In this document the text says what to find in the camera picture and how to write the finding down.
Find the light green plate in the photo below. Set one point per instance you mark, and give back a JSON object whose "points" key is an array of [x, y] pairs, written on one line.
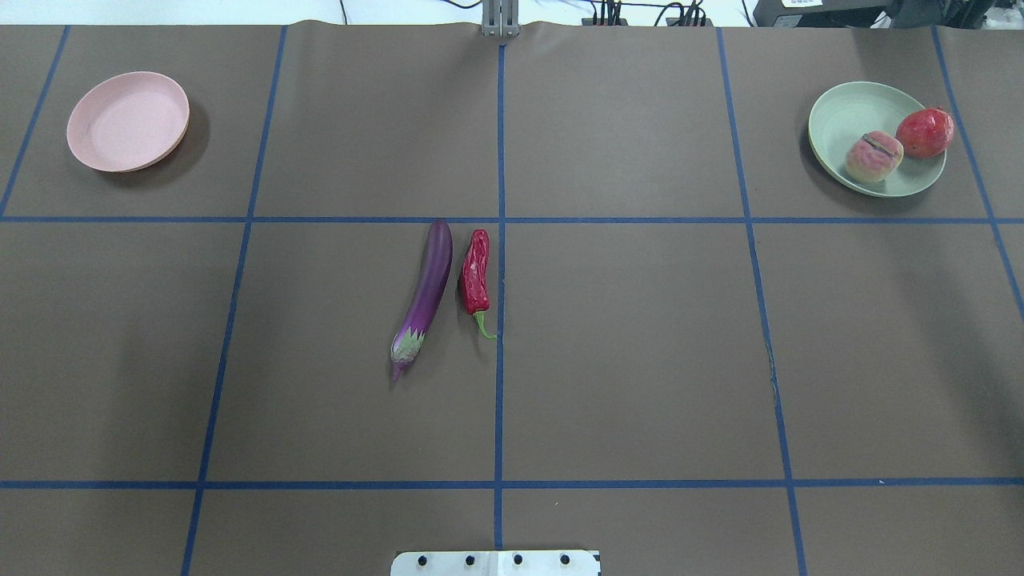
{"points": [[845, 112]]}

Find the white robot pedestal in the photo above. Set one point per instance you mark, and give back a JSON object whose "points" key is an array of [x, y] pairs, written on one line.
{"points": [[497, 562]]}

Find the red chili pepper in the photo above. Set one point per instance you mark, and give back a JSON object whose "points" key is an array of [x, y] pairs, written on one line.
{"points": [[473, 281]]}

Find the aluminium frame post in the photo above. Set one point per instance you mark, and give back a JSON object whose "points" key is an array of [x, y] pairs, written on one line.
{"points": [[500, 18]]}

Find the yellow pink peach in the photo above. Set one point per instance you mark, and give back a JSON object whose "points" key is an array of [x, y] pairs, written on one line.
{"points": [[873, 157]]}

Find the black power adapter box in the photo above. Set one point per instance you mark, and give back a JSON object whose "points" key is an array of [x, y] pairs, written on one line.
{"points": [[818, 14]]}

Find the pink plate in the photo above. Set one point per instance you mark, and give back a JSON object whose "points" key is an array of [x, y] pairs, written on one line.
{"points": [[128, 122]]}

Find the purple eggplant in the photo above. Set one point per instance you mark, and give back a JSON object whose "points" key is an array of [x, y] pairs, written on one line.
{"points": [[433, 277]]}

